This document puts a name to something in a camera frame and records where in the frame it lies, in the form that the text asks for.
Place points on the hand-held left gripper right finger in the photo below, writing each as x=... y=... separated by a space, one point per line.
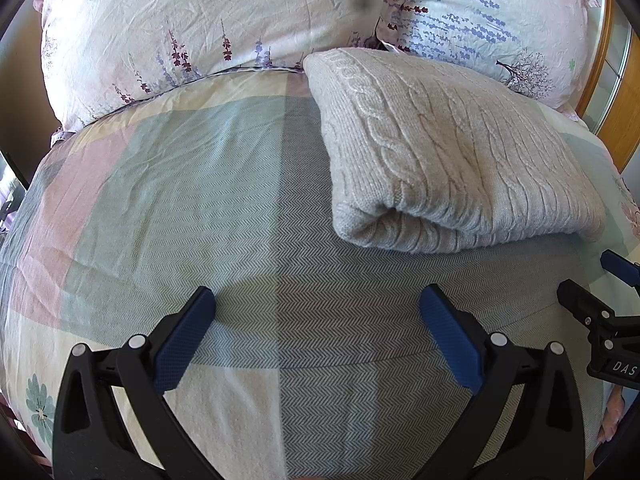
x=450 y=335

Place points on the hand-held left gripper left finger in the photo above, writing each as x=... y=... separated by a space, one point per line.
x=180 y=340

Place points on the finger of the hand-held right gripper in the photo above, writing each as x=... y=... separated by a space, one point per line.
x=621 y=266
x=582 y=302

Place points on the pastel checked blanket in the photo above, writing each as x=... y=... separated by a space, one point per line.
x=200 y=210

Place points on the wooden headboard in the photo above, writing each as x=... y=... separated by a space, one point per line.
x=597 y=65

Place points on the white purple floral pillow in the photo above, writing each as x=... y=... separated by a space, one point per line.
x=480 y=15

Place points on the pink floral pillow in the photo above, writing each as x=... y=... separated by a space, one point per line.
x=200 y=25

